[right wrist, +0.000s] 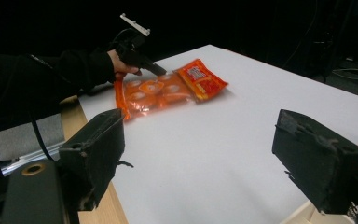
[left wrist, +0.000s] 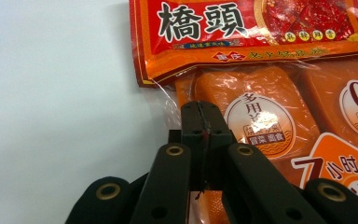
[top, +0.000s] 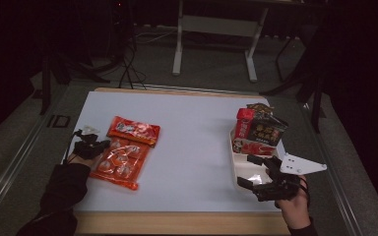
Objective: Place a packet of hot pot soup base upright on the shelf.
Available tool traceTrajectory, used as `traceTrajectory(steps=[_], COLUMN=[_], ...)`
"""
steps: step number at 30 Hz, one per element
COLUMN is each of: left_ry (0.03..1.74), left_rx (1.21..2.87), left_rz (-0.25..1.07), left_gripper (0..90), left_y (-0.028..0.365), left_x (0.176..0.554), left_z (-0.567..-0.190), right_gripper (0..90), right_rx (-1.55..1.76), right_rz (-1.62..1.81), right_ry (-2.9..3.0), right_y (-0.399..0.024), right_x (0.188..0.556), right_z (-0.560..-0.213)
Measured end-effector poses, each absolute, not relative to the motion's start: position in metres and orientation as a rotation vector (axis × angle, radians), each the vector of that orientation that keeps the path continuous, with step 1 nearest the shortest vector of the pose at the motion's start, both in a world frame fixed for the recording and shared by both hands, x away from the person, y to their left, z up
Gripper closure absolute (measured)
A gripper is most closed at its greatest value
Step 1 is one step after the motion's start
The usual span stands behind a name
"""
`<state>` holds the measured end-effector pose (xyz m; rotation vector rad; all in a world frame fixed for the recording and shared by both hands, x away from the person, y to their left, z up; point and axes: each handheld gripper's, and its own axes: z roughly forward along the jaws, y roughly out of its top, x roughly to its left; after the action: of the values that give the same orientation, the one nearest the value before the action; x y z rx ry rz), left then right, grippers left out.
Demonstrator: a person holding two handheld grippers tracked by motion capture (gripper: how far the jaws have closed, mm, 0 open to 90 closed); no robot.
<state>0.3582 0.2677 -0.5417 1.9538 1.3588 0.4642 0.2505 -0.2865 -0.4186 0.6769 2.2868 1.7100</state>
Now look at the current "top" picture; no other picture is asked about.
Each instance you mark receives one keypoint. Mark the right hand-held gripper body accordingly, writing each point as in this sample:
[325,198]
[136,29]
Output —
[280,187]

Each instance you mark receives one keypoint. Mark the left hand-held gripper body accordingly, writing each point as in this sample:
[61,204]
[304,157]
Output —
[87,149]

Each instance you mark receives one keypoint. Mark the white compartment tray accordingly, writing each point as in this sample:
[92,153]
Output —
[242,167]

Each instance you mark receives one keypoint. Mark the orange sachet multipack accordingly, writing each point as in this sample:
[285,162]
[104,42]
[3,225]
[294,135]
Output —
[124,154]

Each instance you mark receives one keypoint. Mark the red and black seasoning packet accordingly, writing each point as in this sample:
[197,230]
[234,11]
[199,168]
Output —
[259,134]

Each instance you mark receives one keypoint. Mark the gold seasoning sachet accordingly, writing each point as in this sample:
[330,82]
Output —
[260,108]

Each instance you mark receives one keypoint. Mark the person's left hand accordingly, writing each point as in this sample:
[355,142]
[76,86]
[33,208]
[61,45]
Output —
[85,162]

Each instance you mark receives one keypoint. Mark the person's right hand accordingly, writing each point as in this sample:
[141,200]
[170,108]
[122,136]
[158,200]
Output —
[295,209]

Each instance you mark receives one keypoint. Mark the white table mat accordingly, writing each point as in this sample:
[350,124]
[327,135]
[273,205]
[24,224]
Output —
[190,131]

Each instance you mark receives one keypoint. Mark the black metal stand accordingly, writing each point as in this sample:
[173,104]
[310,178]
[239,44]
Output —
[46,82]
[315,91]

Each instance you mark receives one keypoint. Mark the black floor bracket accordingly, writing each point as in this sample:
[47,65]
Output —
[59,121]

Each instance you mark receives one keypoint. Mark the aluminium rail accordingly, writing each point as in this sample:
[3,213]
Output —
[334,183]
[10,170]

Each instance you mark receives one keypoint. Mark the white metal desk frame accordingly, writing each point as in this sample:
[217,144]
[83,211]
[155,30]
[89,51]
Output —
[216,25]

